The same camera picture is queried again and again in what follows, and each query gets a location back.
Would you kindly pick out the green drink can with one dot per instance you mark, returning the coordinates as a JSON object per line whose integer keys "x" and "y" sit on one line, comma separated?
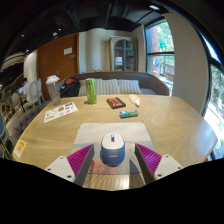
{"x": 91, "y": 91}

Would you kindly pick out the blue upholstered chair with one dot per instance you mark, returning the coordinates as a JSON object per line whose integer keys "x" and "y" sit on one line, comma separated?
{"x": 2, "y": 133}

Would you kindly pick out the cream glass-door cabinet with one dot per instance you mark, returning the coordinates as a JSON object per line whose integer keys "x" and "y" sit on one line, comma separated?
{"x": 123, "y": 55}

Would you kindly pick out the clear shaker bottle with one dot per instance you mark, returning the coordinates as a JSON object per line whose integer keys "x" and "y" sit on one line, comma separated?
{"x": 54, "y": 91}

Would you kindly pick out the black and red flat box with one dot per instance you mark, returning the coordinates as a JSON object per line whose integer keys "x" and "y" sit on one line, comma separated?
{"x": 116, "y": 103}

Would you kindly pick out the white door sign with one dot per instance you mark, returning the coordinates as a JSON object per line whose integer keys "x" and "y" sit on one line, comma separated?
{"x": 67, "y": 51}

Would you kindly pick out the small blue green pack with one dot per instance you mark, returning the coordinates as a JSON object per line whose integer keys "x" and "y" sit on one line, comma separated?
{"x": 129, "y": 114}

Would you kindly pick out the brown wooden door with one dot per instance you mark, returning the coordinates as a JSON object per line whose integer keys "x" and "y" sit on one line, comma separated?
{"x": 53, "y": 63}

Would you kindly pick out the white sticker sheet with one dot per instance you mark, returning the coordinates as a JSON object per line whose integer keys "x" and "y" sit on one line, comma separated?
{"x": 60, "y": 112}

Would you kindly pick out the grey curved sofa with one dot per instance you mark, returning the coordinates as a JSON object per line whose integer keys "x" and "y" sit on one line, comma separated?
{"x": 153, "y": 83}

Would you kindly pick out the group of white chairs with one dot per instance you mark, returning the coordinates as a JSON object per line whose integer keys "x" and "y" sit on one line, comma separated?
{"x": 33, "y": 93}

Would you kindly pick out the white and blue computer mouse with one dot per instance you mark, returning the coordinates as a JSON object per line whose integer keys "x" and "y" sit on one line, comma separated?
{"x": 112, "y": 150}

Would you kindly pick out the pale blue mouse pad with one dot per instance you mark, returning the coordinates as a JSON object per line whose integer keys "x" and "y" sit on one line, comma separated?
{"x": 110, "y": 128}

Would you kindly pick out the person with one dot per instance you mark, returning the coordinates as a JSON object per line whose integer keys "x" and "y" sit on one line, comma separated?
{"x": 25, "y": 86}

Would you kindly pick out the grey tufted armchair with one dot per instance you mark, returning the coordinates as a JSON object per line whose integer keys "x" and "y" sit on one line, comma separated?
{"x": 23, "y": 118}

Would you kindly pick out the yellow card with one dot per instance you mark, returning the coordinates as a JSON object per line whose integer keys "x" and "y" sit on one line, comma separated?
{"x": 20, "y": 148}

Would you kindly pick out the striped cushion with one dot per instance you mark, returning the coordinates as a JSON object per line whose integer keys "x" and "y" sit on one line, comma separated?
{"x": 130, "y": 86}
{"x": 108, "y": 86}
{"x": 82, "y": 88}

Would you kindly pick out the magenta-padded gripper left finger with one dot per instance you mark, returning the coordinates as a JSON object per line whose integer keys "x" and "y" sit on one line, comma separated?
{"x": 61, "y": 168}

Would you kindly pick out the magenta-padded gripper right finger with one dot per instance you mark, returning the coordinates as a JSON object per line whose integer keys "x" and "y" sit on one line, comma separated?
{"x": 166, "y": 166}

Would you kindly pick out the black backpack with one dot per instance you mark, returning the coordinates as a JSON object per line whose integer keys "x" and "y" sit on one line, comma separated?
{"x": 70, "y": 88}

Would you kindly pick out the black-framed window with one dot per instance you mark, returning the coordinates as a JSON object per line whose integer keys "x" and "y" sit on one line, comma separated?
{"x": 216, "y": 113}
{"x": 161, "y": 53}

